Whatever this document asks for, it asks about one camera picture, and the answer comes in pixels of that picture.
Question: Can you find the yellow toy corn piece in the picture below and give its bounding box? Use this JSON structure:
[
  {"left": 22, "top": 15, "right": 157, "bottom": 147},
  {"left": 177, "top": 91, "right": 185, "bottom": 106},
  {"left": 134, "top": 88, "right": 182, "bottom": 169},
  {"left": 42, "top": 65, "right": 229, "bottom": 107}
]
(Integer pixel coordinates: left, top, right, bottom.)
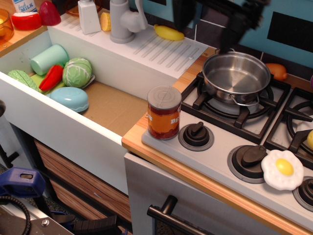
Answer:
[{"left": 100, "top": 12, "right": 111, "bottom": 31}]

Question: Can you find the black left stove knob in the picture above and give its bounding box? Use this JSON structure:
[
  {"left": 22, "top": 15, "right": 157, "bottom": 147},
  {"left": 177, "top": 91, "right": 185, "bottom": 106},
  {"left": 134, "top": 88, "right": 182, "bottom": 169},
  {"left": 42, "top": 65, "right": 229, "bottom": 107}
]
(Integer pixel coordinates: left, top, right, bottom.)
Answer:
[{"left": 178, "top": 121, "right": 214, "bottom": 152}]

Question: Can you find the toy milk carton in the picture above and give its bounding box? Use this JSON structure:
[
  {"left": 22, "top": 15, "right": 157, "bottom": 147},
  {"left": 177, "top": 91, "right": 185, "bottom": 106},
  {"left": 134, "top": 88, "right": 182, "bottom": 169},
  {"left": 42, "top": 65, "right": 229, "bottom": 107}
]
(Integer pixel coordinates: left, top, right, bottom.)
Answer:
[{"left": 12, "top": 0, "right": 37, "bottom": 13}]

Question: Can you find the orange transparent cup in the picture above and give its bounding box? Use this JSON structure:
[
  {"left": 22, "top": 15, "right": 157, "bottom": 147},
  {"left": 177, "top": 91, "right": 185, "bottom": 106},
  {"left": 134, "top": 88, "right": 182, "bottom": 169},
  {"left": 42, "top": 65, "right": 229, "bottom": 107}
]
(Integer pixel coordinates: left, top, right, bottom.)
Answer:
[{"left": 0, "top": 9, "right": 14, "bottom": 45}]

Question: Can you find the mint green toy cup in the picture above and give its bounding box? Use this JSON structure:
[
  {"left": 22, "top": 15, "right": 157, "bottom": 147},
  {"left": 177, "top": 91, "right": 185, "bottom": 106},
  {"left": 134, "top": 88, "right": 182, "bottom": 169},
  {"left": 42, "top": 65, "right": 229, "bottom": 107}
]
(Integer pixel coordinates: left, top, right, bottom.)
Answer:
[{"left": 30, "top": 44, "right": 69, "bottom": 75}]

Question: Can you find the black left burner grate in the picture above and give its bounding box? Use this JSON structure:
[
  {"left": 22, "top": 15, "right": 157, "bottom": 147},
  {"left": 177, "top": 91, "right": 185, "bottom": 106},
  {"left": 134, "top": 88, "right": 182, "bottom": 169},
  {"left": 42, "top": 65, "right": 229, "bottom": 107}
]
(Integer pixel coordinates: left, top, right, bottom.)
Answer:
[{"left": 181, "top": 72, "right": 291, "bottom": 144}]

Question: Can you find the green toy cabbage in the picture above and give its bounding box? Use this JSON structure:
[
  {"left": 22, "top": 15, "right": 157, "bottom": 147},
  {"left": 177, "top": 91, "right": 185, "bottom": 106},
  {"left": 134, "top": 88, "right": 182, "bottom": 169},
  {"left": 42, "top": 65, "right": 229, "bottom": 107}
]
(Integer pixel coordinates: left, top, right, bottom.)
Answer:
[{"left": 62, "top": 57, "right": 92, "bottom": 88}]

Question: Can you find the orange toy carrot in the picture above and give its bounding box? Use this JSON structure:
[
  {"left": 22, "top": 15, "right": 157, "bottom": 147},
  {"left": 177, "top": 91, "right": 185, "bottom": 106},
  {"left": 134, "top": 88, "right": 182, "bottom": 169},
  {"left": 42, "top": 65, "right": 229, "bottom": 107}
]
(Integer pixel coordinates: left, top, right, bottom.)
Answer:
[{"left": 266, "top": 63, "right": 288, "bottom": 81}]

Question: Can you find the light blue toy bowl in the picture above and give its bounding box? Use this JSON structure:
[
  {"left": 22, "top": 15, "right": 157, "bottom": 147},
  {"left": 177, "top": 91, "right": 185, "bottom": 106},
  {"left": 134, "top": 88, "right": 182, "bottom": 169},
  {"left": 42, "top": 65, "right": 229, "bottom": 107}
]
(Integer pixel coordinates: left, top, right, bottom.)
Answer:
[{"left": 46, "top": 87, "right": 89, "bottom": 113}]

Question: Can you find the black middle stove knob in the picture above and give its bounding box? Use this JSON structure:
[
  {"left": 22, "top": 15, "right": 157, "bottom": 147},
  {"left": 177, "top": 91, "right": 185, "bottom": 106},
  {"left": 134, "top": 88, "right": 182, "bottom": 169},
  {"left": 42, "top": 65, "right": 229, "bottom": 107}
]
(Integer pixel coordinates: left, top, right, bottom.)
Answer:
[{"left": 227, "top": 145, "right": 267, "bottom": 184}]

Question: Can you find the red toy chili pepper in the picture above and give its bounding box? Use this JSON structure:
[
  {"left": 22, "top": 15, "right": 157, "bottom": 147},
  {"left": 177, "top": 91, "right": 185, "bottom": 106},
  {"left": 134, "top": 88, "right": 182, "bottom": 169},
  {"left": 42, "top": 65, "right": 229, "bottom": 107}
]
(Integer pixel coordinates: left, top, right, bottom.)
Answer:
[{"left": 39, "top": 64, "right": 64, "bottom": 91}]

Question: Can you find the black stove knob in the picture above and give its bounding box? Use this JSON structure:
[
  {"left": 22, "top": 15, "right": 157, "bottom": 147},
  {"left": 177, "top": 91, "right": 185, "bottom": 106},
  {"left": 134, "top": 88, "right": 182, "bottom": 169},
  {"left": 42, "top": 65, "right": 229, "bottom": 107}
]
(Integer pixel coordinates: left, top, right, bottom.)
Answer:
[
  {"left": 292, "top": 177, "right": 313, "bottom": 212},
  {"left": 227, "top": 145, "right": 267, "bottom": 184},
  {"left": 178, "top": 121, "right": 214, "bottom": 152}
]

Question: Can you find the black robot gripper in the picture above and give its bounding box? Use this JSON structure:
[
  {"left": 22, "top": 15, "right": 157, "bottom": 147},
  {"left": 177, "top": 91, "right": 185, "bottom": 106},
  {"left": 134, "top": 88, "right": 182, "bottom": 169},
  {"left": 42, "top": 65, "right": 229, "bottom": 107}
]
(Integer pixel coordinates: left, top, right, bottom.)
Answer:
[{"left": 172, "top": 0, "right": 269, "bottom": 53}]

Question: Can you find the red toy cheese wheel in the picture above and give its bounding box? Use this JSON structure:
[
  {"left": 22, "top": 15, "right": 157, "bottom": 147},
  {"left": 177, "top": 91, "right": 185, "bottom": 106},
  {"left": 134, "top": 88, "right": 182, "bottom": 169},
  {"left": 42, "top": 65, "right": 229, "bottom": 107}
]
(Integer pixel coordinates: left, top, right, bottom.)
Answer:
[{"left": 11, "top": 12, "right": 42, "bottom": 30}]

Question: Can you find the white soap dispenser bottle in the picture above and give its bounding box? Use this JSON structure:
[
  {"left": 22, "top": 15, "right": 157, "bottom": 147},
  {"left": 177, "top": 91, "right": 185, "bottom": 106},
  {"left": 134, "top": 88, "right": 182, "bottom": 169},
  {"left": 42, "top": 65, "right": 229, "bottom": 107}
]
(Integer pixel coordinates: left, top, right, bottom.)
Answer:
[{"left": 78, "top": 0, "right": 101, "bottom": 35}]

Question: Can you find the black oven door handle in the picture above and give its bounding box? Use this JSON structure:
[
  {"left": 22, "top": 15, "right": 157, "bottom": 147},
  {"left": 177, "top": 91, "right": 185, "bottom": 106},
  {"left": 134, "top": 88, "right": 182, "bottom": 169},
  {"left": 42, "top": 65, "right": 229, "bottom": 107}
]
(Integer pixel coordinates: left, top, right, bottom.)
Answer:
[{"left": 147, "top": 195, "right": 211, "bottom": 235}]

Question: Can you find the orange toy bean can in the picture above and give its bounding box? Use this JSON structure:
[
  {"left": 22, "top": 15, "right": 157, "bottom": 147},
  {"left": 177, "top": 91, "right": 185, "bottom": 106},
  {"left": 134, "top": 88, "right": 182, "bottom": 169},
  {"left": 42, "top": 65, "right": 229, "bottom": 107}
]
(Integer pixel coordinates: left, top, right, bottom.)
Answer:
[{"left": 147, "top": 86, "right": 182, "bottom": 140}]

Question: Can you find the black right stove knob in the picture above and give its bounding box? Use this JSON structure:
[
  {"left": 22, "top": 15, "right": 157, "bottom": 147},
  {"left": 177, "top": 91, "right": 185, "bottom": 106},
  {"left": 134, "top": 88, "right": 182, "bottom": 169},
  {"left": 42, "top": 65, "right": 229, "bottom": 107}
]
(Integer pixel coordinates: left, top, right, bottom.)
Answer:
[{"left": 292, "top": 177, "right": 313, "bottom": 212}]

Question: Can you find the black right burner grate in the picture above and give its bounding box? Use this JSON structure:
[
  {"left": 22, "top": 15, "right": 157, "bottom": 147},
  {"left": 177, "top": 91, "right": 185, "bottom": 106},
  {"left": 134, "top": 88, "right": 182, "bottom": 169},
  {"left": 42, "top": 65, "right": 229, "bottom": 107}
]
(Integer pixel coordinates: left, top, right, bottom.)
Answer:
[{"left": 264, "top": 88, "right": 313, "bottom": 169}]

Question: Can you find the toy fried egg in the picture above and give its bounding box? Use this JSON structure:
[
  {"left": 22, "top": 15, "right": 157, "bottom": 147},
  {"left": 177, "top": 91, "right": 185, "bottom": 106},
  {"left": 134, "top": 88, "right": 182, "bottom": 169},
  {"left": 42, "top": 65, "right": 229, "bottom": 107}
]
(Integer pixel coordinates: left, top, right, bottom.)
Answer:
[{"left": 261, "top": 150, "right": 304, "bottom": 191}]

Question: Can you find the grey toy faucet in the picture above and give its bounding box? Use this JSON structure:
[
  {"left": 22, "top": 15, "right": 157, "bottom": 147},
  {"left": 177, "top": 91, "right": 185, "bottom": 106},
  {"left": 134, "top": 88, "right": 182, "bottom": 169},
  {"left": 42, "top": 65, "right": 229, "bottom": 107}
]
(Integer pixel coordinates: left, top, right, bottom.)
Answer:
[{"left": 110, "top": 0, "right": 148, "bottom": 44}]

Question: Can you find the light green toy plate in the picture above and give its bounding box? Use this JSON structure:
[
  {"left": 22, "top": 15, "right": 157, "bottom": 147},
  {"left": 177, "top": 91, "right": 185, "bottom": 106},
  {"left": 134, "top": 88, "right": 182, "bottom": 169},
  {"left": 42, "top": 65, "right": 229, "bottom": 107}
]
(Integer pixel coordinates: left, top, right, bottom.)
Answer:
[{"left": 29, "top": 73, "right": 66, "bottom": 95}]

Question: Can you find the dark red toy pepper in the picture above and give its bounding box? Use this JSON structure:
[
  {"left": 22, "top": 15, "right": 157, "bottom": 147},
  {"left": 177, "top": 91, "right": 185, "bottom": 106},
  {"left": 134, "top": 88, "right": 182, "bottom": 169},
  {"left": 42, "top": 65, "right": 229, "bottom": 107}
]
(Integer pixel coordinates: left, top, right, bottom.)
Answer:
[{"left": 39, "top": 1, "right": 61, "bottom": 26}]

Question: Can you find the yellow toy banana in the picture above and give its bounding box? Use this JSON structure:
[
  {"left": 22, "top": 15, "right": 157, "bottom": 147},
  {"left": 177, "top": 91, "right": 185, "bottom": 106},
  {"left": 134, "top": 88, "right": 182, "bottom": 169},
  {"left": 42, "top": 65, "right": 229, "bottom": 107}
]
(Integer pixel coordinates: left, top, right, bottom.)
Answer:
[{"left": 154, "top": 24, "right": 184, "bottom": 41}]

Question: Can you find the yellow toy lemon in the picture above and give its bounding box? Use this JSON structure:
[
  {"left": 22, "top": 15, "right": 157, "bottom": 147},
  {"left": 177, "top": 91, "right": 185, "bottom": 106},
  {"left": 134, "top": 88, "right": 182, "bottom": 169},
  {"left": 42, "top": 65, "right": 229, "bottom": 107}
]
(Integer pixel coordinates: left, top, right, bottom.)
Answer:
[{"left": 307, "top": 130, "right": 313, "bottom": 149}]

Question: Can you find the black burner grate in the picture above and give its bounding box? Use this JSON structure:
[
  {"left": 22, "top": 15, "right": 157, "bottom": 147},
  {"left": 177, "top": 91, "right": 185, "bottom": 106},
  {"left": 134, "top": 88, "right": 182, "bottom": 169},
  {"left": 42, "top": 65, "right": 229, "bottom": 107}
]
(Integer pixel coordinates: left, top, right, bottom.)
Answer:
[
  {"left": 264, "top": 88, "right": 313, "bottom": 169},
  {"left": 181, "top": 72, "right": 291, "bottom": 144}
]

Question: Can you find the orange transparent bowl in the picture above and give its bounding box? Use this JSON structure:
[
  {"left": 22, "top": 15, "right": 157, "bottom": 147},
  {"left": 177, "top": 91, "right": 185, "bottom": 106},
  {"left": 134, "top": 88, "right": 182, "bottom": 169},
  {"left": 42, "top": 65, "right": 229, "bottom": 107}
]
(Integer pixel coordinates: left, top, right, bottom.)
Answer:
[{"left": 63, "top": 0, "right": 102, "bottom": 17}]

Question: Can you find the blue clamp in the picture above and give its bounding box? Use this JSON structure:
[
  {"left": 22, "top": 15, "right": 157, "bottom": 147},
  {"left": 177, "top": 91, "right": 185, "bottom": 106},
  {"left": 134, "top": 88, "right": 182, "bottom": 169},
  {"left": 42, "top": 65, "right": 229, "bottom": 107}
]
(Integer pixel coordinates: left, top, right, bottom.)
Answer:
[{"left": 0, "top": 167, "right": 46, "bottom": 198}]

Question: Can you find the stainless steel pot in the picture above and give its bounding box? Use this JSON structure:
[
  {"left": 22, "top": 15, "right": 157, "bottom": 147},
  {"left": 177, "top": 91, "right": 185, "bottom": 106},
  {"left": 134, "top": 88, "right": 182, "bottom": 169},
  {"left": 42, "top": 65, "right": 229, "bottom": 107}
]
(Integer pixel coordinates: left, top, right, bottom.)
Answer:
[{"left": 202, "top": 51, "right": 271, "bottom": 107}]

